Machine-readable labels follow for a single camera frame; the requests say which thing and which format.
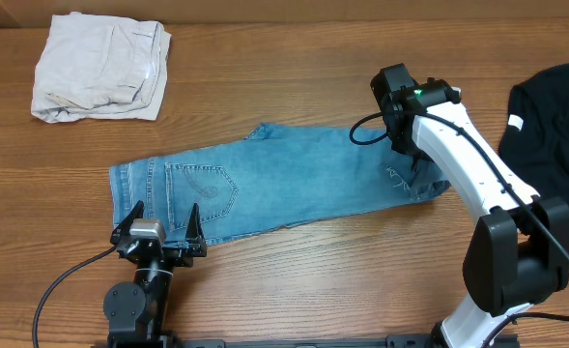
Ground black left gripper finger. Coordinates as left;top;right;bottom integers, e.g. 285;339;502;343
185;203;207;256
110;200;144;244

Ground light blue denim jeans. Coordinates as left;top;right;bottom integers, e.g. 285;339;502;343
109;124;450;246

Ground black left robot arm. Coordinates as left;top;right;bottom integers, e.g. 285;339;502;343
103;201;207;348

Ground black garment with white tag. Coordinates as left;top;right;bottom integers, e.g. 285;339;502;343
498;64;569;205

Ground folded beige trousers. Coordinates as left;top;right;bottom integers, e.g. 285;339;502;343
31;12;171;124

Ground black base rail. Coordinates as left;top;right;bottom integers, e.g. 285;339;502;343
121;334;440;348

